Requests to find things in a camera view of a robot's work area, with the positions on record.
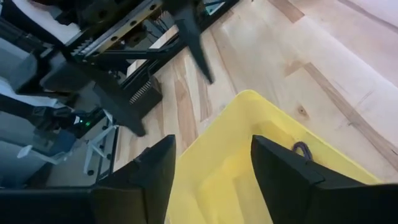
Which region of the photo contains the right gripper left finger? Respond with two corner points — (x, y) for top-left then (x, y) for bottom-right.
(91, 134), (177, 224)

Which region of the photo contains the yellow translucent plastic bin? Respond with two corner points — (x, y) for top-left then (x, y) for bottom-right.
(164, 89), (384, 224)

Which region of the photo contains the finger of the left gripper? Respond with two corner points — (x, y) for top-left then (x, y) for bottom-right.
(172, 4), (216, 85)
(93, 77), (147, 138)

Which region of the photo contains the purple cable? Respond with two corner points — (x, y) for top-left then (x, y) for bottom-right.
(292, 141), (314, 161)

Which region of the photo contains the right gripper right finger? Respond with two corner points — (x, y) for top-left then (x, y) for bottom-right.
(251, 134), (398, 224)

